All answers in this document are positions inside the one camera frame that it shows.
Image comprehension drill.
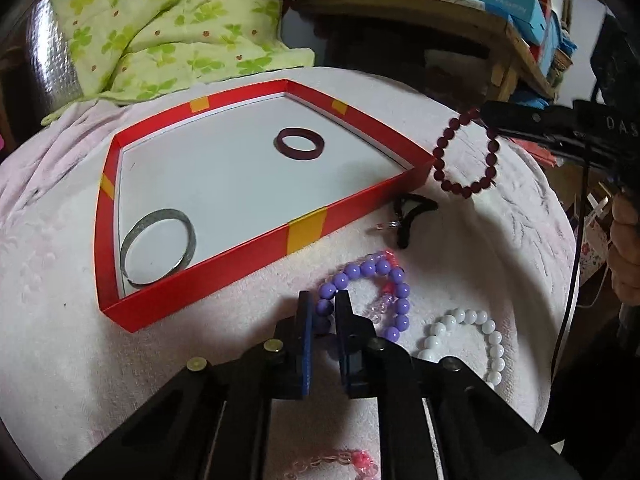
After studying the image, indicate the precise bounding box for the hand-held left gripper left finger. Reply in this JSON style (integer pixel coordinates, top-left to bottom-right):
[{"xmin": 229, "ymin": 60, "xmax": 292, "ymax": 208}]
[{"xmin": 62, "ymin": 290, "xmax": 317, "ymax": 480}]

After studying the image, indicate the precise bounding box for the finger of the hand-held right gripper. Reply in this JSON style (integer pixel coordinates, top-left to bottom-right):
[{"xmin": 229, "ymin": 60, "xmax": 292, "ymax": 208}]
[
  {"xmin": 495, "ymin": 127, "xmax": 601, "ymax": 163},
  {"xmin": 480, "ymin": 101, "xmax": 578, "ymax": 133}
]

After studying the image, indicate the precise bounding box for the person's right hand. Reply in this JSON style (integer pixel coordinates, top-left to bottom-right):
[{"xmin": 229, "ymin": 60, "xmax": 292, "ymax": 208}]
[{"xmin": 610, "ymin": 192, "xmax": 640, "ymax": 303}]

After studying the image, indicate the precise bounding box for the black cord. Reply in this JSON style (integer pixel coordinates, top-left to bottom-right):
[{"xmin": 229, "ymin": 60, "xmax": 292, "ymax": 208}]
[{"xmin": 367, "ymin": 192, "xmax": 440, "ymax": 252}]

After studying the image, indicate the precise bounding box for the black cable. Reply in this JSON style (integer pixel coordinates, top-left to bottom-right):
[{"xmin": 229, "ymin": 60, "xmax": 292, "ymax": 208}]
[{"xmin": 552, "ymin": 157, "xmax": 592, "ymax": 386}]

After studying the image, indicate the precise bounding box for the wooden shelf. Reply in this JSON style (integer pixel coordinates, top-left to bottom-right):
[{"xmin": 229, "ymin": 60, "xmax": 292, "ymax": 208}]
[{"xmin": 292, "ymin": 0, "xmax": 558, "ymax": 103}]

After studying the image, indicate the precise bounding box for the blue cardboard box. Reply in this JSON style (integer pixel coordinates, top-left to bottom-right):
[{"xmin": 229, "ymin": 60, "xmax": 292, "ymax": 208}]
[{"xmin": 440, "ymin": 0, "xmax": 548, "ymax": 46}]

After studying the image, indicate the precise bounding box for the white bead bracelet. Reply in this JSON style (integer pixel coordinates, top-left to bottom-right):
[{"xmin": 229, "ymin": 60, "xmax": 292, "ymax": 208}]
[{"xmin": 416, "ymin": 308, "xmax": 505, "ymax": 391}]

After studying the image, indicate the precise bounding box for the red bead bracelet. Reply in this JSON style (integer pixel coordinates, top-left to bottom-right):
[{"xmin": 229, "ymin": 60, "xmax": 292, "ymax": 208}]
[{"xmin": 432, "ymin": 106, "xmax": 501, "ymax": 199}]

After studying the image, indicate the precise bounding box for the green clover print quilt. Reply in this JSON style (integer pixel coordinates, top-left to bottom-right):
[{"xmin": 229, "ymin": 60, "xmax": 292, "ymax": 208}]
[{"xmin": 41, "ymin": 0, "xmax": 316, "ymax": 126}]

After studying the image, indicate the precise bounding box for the pink bead bracelet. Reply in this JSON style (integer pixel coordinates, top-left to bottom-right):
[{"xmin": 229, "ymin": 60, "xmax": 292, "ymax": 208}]
[
  {"xmin": 287, "ymin": 449, "xmax": 378, "ymax": 480},
  {"xmin": 367, "ymin": 250, "xmax": 401, "ymax": 323}
]

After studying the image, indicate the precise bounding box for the floral paper bag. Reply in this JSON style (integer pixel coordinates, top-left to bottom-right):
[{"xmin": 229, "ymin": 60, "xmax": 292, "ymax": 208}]
[{"xmin": 575, "ymin": 195, "xmax": 616, "ymax": 281}]

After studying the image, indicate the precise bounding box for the white flat box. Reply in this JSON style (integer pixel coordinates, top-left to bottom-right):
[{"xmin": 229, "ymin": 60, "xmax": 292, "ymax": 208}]
[{"xmin": 430, "ymin": 0, "xmax": 486, "ymax": 11}]

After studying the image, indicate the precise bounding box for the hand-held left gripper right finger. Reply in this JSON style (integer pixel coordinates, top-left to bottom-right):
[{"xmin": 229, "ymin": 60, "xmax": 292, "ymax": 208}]
[{"xmin": 335, "ymin": 290, "xmax": 583, "ymax": 480}]

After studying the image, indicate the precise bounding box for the red cardboard tray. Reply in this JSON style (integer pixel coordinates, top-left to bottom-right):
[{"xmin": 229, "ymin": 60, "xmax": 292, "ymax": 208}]
[{"xmin": 95, "ymin": 78, "xmax": 437, "ymax": 334}]

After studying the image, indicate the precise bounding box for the purple bead bracelet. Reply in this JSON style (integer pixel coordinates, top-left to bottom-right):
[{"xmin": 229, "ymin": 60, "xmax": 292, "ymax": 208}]
[{"xmin": 312, "ymin": 254, "xmax": 412, "ymax": 345}]

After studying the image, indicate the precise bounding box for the dark red bangle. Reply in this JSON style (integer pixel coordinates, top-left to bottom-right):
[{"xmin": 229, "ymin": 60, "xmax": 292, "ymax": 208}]
[{"xmin": 274, "ymin": 127, "xmax": 325, "ymax": 162}]

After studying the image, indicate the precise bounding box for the silver metal bangle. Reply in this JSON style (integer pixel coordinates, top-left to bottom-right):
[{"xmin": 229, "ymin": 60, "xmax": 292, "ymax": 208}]
[{"xmin": 119, "ymin": 207, "xmax": 197, "ymax": 289}]

